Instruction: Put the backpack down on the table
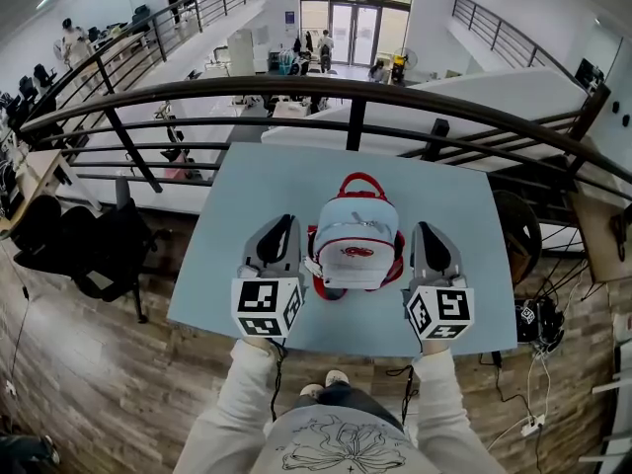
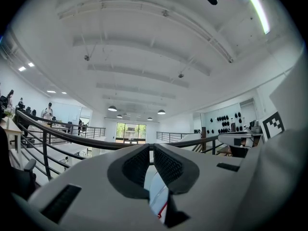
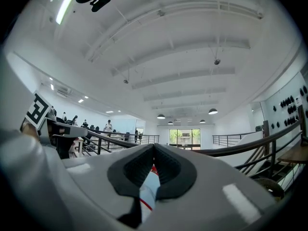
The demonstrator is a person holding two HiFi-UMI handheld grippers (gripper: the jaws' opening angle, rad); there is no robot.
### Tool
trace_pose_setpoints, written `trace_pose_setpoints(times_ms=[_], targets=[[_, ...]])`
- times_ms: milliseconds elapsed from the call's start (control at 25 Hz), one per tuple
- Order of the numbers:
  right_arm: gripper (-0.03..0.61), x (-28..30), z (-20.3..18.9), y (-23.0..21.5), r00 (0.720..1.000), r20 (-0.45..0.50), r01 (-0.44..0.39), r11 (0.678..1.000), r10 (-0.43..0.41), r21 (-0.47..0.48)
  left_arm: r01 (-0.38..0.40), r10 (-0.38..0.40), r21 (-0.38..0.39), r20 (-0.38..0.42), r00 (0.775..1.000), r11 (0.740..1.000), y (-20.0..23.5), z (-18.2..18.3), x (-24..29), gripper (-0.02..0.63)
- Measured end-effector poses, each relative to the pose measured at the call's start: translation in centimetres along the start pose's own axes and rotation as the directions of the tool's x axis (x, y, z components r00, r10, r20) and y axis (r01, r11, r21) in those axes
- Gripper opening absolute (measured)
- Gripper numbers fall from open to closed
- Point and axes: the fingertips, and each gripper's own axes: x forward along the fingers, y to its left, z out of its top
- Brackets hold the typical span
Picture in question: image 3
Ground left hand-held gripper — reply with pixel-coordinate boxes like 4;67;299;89
20;90;89;160

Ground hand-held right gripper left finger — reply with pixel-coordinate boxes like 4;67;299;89
62;143;155;231

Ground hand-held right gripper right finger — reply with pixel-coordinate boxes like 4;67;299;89
143;143;280;231

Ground white backpack with red trim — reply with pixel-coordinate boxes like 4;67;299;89
139;165;161;213

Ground person's left forearm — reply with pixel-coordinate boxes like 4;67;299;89
0;123;126;231

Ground light wooden desk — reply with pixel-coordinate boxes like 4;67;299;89
69;137;85;157

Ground white ceiling air conditioner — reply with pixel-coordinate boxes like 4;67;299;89
56;86;72;97

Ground glass entrance door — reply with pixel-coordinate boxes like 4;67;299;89
169;128;201;150

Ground black metal railing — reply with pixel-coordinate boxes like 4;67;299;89
81;119;304;192

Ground round brown stool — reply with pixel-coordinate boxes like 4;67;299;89
254;177;285;200

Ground wooden table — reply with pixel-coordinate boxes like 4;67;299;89
277;138;308;165

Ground long ceiling light tube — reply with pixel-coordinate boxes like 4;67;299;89
55;0;75;25

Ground wooden post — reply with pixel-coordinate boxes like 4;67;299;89
262;120;270;139

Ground group of black wall-mounted items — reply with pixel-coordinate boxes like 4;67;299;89
271;85;308;129

